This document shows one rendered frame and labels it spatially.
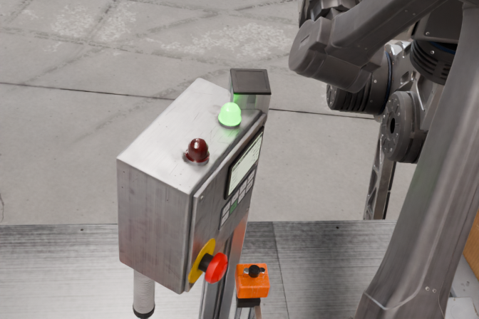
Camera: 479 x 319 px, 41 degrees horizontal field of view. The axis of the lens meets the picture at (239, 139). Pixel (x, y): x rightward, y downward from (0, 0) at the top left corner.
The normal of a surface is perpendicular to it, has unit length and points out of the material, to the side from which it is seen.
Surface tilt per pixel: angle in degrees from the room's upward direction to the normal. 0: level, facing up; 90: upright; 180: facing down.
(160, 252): 90
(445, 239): 53
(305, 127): 0
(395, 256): 69
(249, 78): 0
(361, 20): 74
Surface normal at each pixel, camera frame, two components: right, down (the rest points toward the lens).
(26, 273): 0.11, -0.71
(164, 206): -0.48, 0.57
